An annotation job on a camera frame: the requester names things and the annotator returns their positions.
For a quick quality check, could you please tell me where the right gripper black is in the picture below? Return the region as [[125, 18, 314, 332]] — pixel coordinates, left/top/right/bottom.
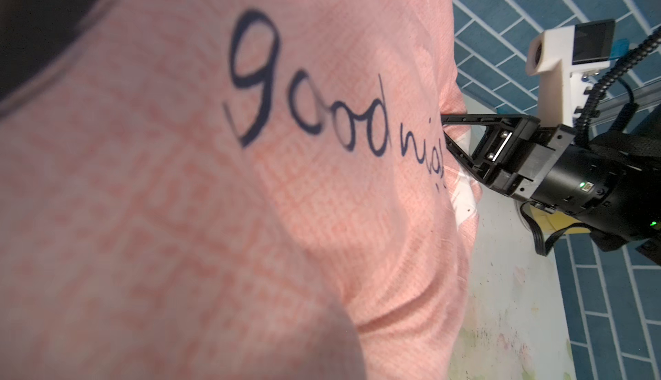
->
[[441, 114, 620, 217]]

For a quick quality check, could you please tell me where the salmon pink feather pillow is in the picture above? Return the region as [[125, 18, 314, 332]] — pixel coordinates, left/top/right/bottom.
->
[[1, 0, 480, 379]]

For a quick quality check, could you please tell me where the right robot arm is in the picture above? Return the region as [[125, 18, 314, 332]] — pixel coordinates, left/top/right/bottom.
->
[[442, 115, 660, 263]]

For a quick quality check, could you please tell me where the yellow pen cup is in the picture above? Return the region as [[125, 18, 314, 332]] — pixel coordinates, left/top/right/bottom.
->
[[528, 206, 579, 235]]

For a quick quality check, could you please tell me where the floral table mat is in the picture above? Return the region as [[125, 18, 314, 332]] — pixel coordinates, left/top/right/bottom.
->
[[448, 95, 577, 380]]

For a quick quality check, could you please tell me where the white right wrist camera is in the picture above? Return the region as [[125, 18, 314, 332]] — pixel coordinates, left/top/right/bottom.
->
[[526, 19, 616, 127]]

